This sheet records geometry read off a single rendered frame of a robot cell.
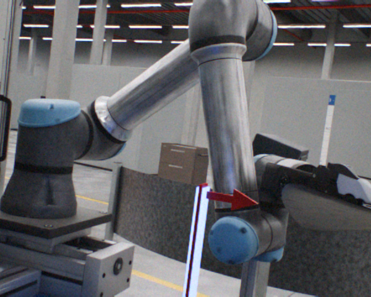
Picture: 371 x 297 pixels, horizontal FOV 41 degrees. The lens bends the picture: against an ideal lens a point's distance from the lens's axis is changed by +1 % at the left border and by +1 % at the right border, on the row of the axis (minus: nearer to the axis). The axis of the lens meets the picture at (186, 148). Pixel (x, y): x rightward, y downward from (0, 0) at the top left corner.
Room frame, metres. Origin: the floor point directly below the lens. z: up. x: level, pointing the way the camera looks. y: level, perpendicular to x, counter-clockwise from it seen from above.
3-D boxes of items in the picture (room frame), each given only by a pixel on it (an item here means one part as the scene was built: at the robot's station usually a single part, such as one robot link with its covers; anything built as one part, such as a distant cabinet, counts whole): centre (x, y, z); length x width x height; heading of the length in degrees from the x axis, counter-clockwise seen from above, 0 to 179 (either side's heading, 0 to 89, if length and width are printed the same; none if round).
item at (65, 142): (1.02, 0.28, 1.20); 0.13 x 0.12 x 0.14; 152
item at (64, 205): (1.01, 0.29, 1.09); 0.15 x 0.15 x 0.10
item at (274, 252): (0.90, -0.16, 1.08); 0.11 x 0.08 x 0.11; 152
